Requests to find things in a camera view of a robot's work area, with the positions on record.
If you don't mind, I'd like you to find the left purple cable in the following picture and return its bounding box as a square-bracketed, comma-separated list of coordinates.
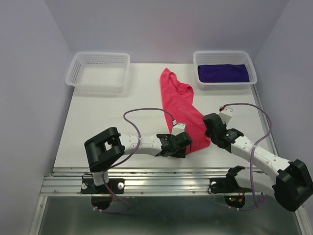
[94, 108, 178, 213]

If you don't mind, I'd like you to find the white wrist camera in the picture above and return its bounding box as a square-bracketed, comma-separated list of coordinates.
[171, 120, 186, 136]
[218, 106, 234, 125]

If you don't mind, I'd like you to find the purple towel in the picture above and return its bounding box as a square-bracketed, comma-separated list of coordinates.
[198, 64, 249, 83]

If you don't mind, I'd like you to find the left white plastic basket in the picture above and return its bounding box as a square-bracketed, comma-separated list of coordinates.
[65, 51, 131, 93]

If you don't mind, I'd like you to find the pink towel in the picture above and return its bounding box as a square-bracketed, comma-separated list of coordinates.
[160, 68, 211, 153]

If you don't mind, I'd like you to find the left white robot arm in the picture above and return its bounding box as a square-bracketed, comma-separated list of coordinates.
[84, 127, 192, 193]

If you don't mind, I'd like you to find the white plastic basket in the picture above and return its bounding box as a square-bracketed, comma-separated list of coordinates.
[65, 51, 131, 93]
[193, 50, 257, 91]

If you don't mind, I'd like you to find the right white plastic basket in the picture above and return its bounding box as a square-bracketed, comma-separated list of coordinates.
[193, 50, 257, 91]

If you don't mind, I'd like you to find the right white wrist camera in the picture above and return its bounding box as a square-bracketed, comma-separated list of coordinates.
[218, 106, 234, 125]

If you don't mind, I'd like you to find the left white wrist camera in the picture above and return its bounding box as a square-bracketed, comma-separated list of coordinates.
[171, 120, 186, 136]

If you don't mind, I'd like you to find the aluminium mounting rail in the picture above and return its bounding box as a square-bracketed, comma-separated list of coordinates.
[40, 167, 229, 197]

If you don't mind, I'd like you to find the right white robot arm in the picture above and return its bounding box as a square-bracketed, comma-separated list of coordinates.
[203, 113, 313, 212]

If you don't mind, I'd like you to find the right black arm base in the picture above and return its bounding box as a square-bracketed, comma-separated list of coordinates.
[207, 178, 256, 211]

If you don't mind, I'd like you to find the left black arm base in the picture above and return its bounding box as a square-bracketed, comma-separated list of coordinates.
[80, 177, 125, 213]

